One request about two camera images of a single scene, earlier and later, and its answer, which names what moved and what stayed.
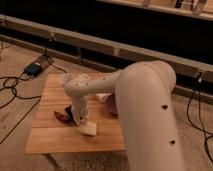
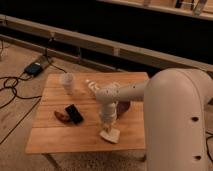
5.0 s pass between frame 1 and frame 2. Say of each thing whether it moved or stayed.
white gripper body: moved
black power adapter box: stayed
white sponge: moved
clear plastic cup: stayed
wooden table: stayed
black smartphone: stayed
